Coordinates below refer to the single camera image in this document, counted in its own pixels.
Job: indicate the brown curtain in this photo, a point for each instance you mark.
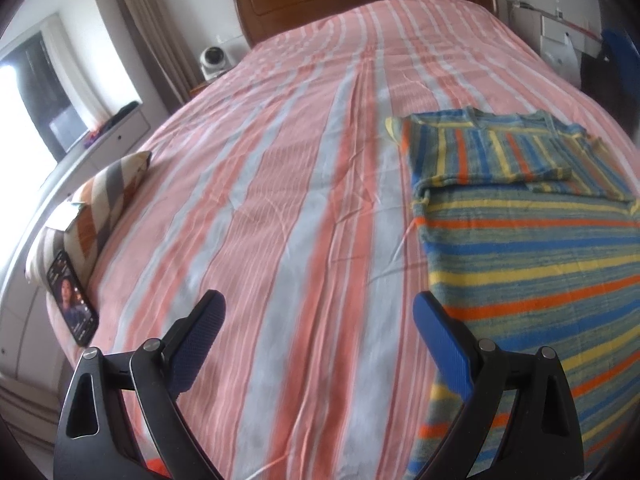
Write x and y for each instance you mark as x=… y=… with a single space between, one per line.
x=155 y=25

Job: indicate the blue jacket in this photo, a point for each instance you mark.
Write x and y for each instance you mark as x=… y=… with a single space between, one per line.
x=622 y=75

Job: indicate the black cloth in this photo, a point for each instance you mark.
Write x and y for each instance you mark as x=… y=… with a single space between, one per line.
x=122 y=112

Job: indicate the white security camera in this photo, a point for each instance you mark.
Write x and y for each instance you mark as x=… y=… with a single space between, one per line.
x=216 y=60

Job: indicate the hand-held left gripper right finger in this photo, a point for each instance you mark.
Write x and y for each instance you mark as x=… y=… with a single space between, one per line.
x=445 y=340

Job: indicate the white desk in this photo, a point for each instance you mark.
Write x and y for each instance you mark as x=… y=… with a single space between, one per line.
x=555 y=27

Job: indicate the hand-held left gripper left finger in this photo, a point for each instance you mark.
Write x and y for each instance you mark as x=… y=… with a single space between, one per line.
x=197 y=340

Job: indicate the white sheer curtain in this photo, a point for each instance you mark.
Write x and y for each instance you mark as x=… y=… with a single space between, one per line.
x=75 y=70

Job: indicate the smartphone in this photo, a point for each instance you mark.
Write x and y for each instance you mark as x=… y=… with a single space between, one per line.
x=70 y=300

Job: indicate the window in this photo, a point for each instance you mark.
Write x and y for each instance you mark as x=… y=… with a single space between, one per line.
x=35 y=95

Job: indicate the white paper tissue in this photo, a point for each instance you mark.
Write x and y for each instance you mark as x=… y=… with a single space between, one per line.
x=70 y=216

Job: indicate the pink striped bedsheet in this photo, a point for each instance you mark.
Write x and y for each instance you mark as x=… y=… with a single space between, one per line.
x=300 y=210

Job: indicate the striped knit sweater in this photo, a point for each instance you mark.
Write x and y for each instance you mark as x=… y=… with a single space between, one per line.
x=525 y=260

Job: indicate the striped pillow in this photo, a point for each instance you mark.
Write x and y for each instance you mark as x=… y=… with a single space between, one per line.
x=100 y=200

